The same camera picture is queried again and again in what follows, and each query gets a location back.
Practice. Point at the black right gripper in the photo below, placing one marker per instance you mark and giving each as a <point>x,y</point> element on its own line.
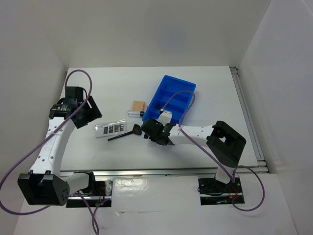
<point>146,136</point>

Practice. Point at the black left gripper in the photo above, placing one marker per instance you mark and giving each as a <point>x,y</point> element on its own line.
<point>94,113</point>

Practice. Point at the black fan makeup brush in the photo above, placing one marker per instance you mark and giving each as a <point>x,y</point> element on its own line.
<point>136,131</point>

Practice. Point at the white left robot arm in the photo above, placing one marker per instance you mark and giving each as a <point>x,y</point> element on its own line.
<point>43,184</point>

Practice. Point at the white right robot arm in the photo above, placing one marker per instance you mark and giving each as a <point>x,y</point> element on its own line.
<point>220,142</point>

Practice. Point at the beige square makeup sponge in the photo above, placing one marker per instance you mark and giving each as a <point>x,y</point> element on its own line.
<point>138,105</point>

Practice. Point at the hair pin card in plastic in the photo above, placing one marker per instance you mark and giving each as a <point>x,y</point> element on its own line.
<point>110,129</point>

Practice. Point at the blue divided plastic bin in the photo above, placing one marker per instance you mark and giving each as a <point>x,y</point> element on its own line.
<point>174,95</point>

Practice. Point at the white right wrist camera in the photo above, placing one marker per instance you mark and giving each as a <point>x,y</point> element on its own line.
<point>165,117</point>

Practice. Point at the front aluminium rail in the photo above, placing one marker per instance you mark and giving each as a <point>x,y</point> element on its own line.
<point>110,174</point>

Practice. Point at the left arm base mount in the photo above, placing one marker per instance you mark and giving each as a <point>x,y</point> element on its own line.
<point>100,195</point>

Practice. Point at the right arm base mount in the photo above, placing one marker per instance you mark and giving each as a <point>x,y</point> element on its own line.
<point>213,192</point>

